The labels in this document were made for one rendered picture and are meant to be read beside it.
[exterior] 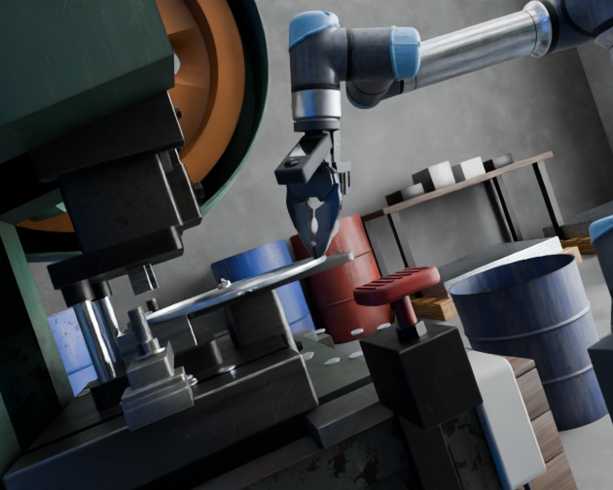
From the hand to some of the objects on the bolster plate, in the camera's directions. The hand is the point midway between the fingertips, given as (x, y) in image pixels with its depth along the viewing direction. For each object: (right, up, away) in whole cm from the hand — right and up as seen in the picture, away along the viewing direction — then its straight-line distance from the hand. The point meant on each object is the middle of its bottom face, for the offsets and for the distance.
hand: (314, 252), depth 77 cm
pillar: (-26, -16, -17) cm, 34 cm away
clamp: (-17, -16, -24) cm, 33 cm away
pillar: (-30, -17, -1) cm, 34 cm away
